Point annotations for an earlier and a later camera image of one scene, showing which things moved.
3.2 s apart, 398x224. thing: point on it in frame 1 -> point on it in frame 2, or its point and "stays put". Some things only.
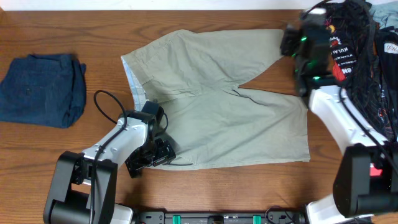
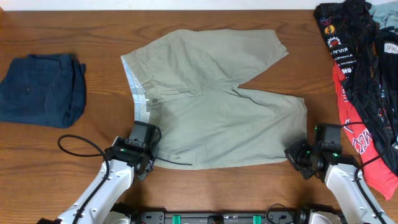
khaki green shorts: x=194 y=77 stays put
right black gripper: x=286 y=42 -> x=296 y=152
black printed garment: x=366 y=58 stays put
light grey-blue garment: x=385 y=14 stays put
